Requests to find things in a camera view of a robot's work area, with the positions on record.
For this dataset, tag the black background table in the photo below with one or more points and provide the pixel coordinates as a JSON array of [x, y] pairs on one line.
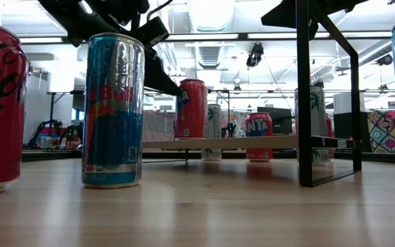
[[51, 106]]

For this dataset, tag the tall white Celsius can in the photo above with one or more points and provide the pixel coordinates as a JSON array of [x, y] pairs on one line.
[[319, 113]]

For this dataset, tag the colourful patchwork quilt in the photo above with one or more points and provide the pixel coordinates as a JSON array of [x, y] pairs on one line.
[[384, 133]]

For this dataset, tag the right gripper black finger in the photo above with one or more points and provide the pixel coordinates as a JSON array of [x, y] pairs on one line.
[[281, 15]]

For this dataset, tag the black aluminium rig frame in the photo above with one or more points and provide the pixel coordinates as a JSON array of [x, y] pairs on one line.
[[283, 156]]

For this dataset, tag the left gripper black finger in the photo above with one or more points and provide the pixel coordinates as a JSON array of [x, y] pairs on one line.
[[158, 75]]

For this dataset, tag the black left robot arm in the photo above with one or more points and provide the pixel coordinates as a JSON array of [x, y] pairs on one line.
[[63, 17]]

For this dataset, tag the black background monitor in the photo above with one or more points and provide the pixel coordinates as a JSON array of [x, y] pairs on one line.
[[279, 120]]

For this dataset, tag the black floor cabinet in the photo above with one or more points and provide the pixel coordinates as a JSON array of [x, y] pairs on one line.
[[343, 125]]

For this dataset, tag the red Fanta can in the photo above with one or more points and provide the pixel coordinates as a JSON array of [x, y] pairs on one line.
[[259, 127], [192, 113]]

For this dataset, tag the black overhead camera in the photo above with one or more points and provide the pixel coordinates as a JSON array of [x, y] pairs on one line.
[[255, 56]]

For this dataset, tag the tall white palm print can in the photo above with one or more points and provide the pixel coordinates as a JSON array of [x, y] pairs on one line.
[[215, 123]]

